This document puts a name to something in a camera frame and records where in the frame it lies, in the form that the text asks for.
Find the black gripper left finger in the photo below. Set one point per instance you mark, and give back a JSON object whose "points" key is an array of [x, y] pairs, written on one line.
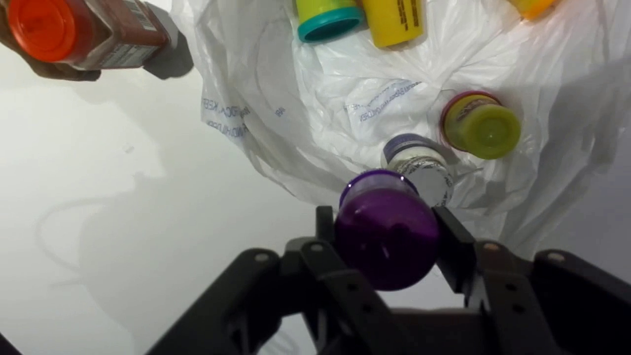
{"points": [[325, 225]]}

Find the purple cap shaker bottle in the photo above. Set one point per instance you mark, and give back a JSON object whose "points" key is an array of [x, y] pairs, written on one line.
{"points": [[384, 228]]}

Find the white plastic bag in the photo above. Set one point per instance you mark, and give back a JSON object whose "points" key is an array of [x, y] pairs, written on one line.
{"points": [[311, 114]]}

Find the yellow-green lid dough tub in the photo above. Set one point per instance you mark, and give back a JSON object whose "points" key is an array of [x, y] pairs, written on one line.
{"points": [[479, 124]]}

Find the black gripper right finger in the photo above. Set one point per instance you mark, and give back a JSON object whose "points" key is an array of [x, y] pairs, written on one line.
{"points": [[455, 250]]}

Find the green teal-lid dough tub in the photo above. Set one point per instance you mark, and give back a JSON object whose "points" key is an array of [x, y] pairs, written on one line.
{"points": [[319, 19]]}

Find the yellow red-lid dough tub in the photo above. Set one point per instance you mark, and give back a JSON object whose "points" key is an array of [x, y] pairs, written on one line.
{"points": [[394, 21]]}

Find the white jar blue lid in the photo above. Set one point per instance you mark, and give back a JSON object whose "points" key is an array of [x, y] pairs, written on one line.
{"points": [[426, 163]]}

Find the brown orange-cap spice bottle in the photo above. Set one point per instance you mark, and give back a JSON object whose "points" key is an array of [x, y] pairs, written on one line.
{"points": [[76, 39]]}

